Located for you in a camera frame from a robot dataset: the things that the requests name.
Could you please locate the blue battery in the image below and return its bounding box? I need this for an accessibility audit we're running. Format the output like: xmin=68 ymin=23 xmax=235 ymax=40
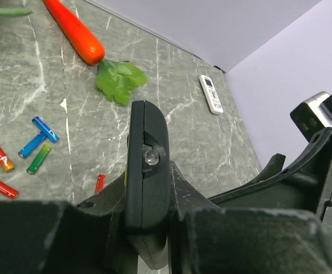
xmin=32 ymin=116 xmax=59 ymax=143
xmin=18 ymin=132 xmax=47 ymax=159

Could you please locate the orange toy carrot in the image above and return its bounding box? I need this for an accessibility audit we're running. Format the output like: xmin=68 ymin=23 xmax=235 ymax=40
xmin=43 ymin=1 xmax=148 ymax=106

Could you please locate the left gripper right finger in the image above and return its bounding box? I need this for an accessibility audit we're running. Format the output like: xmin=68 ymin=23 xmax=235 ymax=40
xmin=168 ymin=163 xmax=332 ymax=273

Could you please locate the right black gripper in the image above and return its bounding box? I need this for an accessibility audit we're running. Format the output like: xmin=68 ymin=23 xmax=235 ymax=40
xmin=209 ymin=127 xmax=332 ymax=242

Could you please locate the white remote control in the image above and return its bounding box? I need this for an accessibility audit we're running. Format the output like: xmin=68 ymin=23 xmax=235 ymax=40
xmin=199 ymin=75 xmax=224 ymax=115

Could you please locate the red battery cluster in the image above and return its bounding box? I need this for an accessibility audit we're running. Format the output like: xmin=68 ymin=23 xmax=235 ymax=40
xmin=95 ymin=174 xmax=106 ymax=194

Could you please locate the green battery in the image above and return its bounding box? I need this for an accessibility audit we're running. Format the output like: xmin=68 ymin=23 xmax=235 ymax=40
xmin=26 ymin=144 xmax=51 ymax=175

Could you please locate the red orange battery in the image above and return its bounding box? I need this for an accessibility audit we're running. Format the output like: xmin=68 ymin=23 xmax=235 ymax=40
xmin=0 ymin=147 xmax=15 ymax=172

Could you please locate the blue battery lower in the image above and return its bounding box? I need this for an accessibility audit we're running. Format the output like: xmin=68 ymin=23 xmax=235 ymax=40
xmin=18 ymin=132 xmax=47 ymax=159

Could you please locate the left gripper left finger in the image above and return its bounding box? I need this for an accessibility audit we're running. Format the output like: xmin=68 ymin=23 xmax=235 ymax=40
xmin=0 ymin=176 xmax=138 ymax=273

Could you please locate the blue battery upper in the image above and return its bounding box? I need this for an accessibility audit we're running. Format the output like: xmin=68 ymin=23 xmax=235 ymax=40
xmin=32 ymin=116 xmax=59 ymax=143

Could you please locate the black remote control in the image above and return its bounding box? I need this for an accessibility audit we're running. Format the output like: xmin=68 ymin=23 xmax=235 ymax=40
xmin=124 ymin=100 xmax=171 ymax=270

